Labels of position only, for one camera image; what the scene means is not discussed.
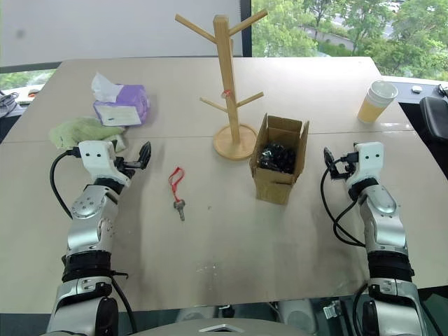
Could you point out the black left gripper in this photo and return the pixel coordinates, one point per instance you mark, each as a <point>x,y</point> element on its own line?
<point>126,167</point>

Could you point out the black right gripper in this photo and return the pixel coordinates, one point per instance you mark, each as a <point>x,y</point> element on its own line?
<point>341,171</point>

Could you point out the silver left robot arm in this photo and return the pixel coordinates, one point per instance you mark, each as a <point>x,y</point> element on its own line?
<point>87,210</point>

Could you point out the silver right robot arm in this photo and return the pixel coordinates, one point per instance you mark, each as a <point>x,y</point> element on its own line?
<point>385,224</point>

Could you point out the purple tissue pack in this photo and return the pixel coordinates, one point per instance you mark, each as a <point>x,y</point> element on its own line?
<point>122,108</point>

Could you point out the black items in box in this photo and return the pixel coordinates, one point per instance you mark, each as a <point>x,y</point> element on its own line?
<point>277,157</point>

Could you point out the open brown cardboard box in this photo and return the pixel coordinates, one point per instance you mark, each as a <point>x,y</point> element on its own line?
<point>273,185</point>

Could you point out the stacked paper cups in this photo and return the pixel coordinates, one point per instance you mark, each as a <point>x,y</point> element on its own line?
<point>374,105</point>

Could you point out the green cloth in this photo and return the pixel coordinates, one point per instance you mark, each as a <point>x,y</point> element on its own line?
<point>80,131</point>

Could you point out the wooden tree hanger stand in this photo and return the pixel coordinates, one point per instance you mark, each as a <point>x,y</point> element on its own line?
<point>227,105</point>

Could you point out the red tag on stand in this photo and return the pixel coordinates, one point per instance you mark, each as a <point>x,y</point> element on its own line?
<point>227,93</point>

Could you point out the small white device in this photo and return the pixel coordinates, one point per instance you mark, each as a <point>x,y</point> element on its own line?
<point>416,88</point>

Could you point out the black office chair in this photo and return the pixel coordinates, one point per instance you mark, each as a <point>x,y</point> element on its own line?
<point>435,119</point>

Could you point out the white flat object on desk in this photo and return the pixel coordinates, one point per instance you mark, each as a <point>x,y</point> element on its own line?
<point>28,98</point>

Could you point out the grey window roller blind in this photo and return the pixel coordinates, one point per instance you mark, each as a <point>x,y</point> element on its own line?
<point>105,28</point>

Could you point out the small black device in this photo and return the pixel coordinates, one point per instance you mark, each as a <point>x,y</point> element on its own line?
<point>443,89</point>

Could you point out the white clip under table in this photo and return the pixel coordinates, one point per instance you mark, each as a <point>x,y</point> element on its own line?
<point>332,308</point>

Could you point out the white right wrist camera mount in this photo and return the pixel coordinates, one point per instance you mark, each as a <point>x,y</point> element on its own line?
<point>369,157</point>

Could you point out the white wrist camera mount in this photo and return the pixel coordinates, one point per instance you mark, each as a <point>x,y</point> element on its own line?
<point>369,157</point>
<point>96,157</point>

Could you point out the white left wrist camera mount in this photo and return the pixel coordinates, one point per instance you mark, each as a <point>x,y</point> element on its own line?
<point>96,157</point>

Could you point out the black window frame post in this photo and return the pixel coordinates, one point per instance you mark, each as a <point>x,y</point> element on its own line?
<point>246,28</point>

